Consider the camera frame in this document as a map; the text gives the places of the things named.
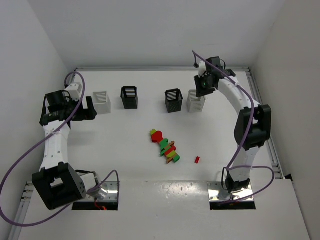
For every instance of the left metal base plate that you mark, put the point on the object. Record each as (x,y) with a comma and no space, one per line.
(106,193)

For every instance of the black slotted bin right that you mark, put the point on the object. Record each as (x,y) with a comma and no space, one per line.
(173,100)

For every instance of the white slotted bin far left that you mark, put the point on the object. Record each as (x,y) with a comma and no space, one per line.
(101,102)

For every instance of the small red lego piece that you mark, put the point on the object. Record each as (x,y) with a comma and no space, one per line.
(197,159)

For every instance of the green red brown lego stack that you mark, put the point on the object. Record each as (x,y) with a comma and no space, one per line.
(169,151)

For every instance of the white slotted bin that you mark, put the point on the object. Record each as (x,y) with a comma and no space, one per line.
(195,104)
(101,102)

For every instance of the black slotted bin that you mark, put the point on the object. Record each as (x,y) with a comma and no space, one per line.
(129,97)
(173,100)

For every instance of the white slotted bin far right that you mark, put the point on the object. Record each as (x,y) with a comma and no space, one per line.
(195,104)

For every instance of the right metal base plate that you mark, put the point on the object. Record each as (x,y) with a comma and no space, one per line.
(217,194)

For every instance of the black slotted bin left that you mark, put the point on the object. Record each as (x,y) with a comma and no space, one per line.
(129,97)

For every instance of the lime lego brick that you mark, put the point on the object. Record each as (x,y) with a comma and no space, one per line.
(153,131)

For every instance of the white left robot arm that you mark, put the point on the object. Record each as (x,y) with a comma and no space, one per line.
(57,183)

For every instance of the metal base plate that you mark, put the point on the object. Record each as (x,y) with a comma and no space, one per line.
(217,194)
(106,193)

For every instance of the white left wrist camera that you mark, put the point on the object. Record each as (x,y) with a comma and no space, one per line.
(75,91)

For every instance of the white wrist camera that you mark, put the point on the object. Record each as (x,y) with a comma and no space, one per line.
(202,68)
(75,91)

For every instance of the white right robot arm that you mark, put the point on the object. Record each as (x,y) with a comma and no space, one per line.
(253,125)

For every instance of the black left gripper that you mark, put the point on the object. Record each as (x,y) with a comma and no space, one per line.
(81,112)

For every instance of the red rounded lego brick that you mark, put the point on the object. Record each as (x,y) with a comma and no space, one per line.
(157,137)

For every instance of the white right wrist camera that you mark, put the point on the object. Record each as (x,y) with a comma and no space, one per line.
(202,68)

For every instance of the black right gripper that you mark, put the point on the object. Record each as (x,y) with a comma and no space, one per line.
(197,86)

